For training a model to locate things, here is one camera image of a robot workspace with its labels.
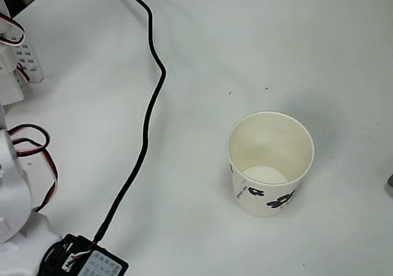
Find thick black camera cable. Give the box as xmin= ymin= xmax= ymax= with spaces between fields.
xmin=115 ymin=0 xmax=168 ymax=246

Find white paper cup flower print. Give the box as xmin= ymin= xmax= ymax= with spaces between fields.
xmin=226 ymin=110 xmax=316 ymax=219

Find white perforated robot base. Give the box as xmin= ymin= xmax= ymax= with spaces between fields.
xmin=0 ymin=0 xmax=46 ymax=105

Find red black servo wire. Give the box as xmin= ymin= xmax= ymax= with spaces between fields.
xmin=0 ymin=11 xmax=26 ymax=48
xmin=7 ymin=123 xmax=60 ymax=213

